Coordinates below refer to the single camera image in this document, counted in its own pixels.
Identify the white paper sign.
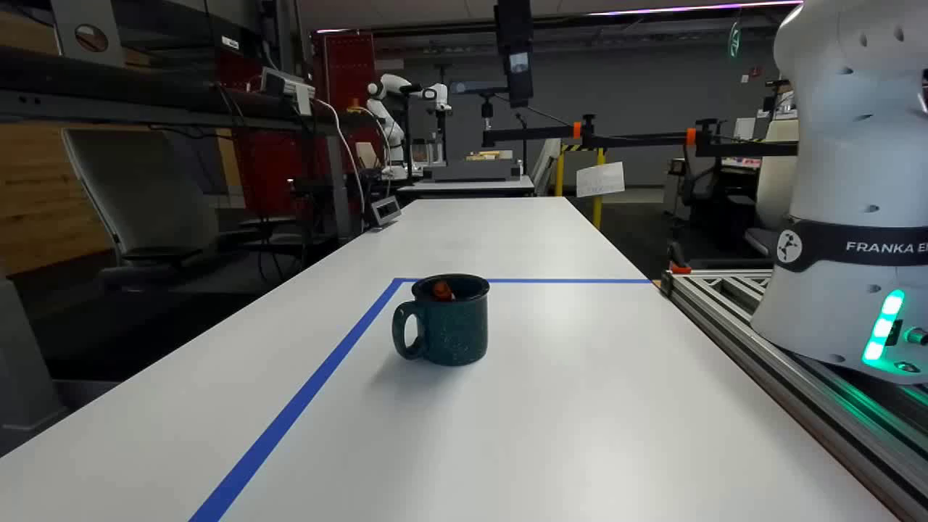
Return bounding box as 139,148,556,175
578,162,628,199

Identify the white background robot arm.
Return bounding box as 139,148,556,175
367,74,452,180

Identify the grey office chair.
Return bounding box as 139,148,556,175
63,130,222,289

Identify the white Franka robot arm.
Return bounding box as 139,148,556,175
752,0,928,387

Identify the red and grey marker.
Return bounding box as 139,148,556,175
432,278,455,303

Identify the dark green speckled mug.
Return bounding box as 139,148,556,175
391,274,490,365

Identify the aluminium mounting rail frame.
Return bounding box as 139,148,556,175
659,271,928,522

